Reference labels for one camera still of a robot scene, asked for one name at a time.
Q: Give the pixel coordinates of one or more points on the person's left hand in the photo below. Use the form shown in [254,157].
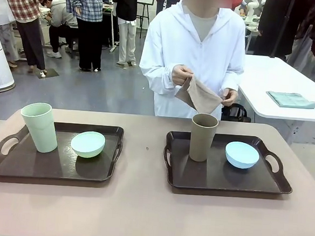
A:
[230,97]

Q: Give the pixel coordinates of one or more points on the teal green cloth mat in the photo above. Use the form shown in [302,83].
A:
[291,100]

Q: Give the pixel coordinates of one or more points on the white side table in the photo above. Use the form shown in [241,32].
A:
[279,75]

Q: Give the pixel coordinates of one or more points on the beige cloth mat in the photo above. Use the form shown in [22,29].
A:
[200,96]

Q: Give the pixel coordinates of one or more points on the person black top white trousers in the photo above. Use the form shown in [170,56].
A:
[127,2]

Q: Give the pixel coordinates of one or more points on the seated person grey hoodie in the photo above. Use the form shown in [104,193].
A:
[59,16]

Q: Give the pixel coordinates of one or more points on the person in red plaid shirt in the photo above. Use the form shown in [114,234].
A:
[22,0]

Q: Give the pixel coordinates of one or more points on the tall light green cup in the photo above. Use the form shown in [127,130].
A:
[39,131]

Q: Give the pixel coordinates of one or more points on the person's left forearm white sleeve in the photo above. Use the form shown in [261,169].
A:
[234,77]

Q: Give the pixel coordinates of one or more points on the person's right hand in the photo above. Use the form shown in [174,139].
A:
[180,75]

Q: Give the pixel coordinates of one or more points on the whiteboard easel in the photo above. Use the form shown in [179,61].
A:
[146,6]

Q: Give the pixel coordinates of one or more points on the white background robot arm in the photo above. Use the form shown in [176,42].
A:
[253,8]

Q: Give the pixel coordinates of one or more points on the light green bowl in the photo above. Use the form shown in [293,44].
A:
[88,147]

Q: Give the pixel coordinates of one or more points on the black bag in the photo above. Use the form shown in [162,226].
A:
[236,114]

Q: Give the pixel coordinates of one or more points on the tall brown cup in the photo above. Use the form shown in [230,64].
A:
[200,142]

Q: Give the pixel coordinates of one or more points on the person in white hoodie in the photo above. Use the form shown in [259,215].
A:
[179,38]

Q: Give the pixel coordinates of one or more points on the person's right forearm white sleeve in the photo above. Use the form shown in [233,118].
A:
[156,76]

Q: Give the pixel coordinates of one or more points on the person in blue plaid shirt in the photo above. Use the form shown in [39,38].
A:
[87,2]

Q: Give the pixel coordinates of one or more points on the dark floor plate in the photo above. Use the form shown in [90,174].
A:
[48,73]

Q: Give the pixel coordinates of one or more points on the light blue bowl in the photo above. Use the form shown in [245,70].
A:
[241,157]

